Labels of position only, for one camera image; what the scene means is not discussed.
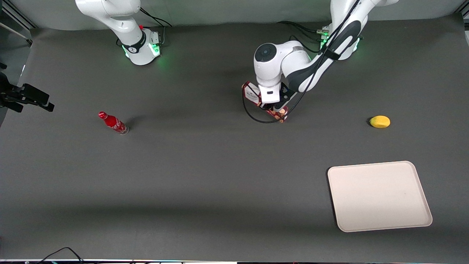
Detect white plastic tray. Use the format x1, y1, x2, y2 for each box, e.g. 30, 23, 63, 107
327, 161, 433, 233

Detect yellow lemon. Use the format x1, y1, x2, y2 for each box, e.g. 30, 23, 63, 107
369, 115, 391, 129

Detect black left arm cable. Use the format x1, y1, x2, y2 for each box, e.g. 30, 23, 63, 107
242, 0, 362, 124

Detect thin metal frame rod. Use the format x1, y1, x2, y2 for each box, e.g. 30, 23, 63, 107
0, 22, 33, 47

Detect red cookie box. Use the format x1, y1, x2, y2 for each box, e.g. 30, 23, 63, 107
241, 81, 289, 124

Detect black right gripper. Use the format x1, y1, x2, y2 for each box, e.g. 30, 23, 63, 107
0, 71, 55, 113

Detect black left base cables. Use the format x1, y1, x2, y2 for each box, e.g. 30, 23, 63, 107
276, 21, 330, 54

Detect black base cables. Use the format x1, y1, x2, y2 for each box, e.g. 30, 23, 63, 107
117, 7, 173, 47
276, 21, 330, 54

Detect black right base cables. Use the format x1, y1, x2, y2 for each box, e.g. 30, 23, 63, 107
117, 7, 173, 47

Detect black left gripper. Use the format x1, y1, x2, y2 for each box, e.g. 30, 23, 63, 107
260, 82, 298, 112

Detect dark metal frame rail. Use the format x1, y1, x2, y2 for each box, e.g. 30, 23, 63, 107
0, 0, 38, 30

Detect red cola bottle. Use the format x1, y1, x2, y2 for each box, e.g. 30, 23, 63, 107
98, 111, 129, 135

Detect black cable at table edge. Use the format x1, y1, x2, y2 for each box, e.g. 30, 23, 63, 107
36, 247, 85, 264

